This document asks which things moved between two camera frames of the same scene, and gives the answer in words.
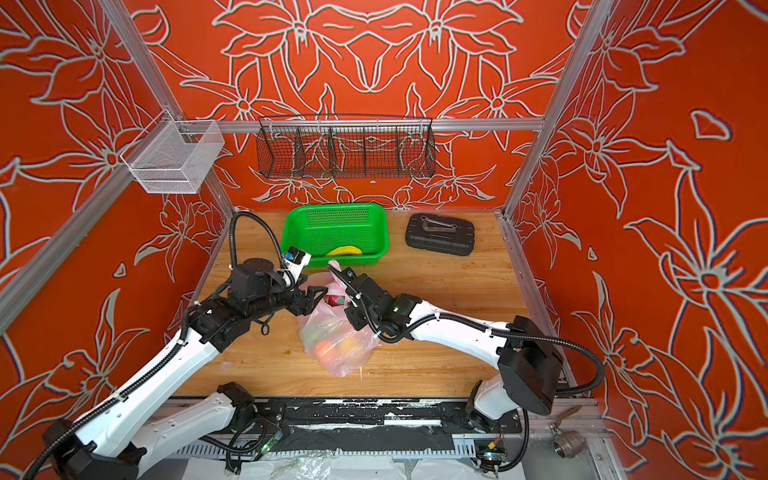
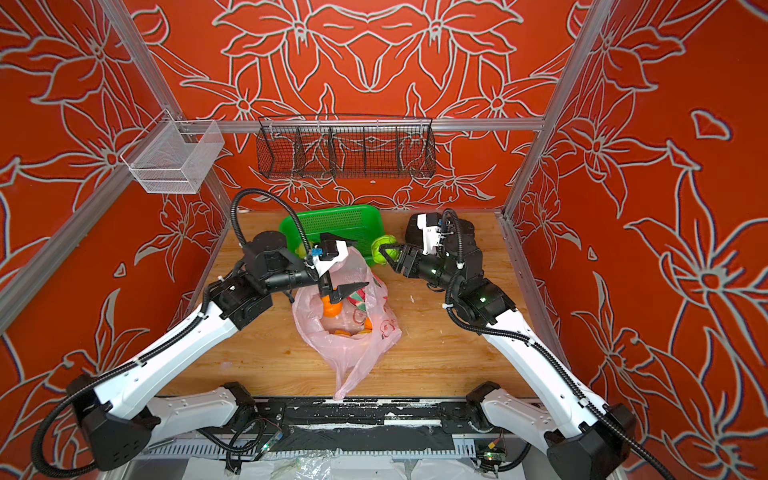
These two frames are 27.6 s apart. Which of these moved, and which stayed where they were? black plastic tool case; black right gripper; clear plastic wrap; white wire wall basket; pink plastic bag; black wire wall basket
Moved: black right gripper; pink plastic bag
Stayed: white wire wall basket; black wire wall basket; clear plastic wrap; black plastic tool case
